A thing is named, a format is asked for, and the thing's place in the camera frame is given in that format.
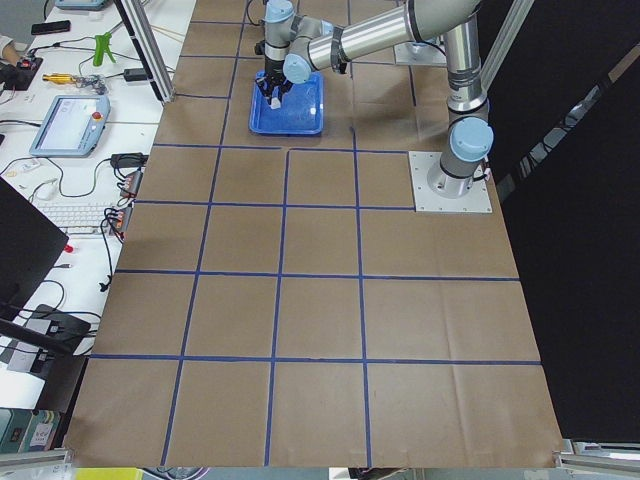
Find black smartphone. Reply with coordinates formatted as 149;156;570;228
31;20;71;36

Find blue plastic tray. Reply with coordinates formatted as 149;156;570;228
248;72;324;136

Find yellow tool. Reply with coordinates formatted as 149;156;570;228
42;73;78;85

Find black power adapter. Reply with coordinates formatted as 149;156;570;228
123;68;149;82

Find green handled reacher grabber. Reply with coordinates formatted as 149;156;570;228
92;32;116;67

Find teach pendant tablet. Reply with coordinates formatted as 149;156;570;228
29;95;111;158

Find white keyboard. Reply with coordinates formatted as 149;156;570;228
34;202;117;236

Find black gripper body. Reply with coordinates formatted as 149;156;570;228
263;58;289;86

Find aluminium frame post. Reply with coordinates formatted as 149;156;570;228
114;0;175;104

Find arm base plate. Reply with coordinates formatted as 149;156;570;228
408;151;493;214

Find black monitor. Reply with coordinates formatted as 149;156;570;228
1;181;90;355

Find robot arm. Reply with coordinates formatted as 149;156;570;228
255;1;494;199

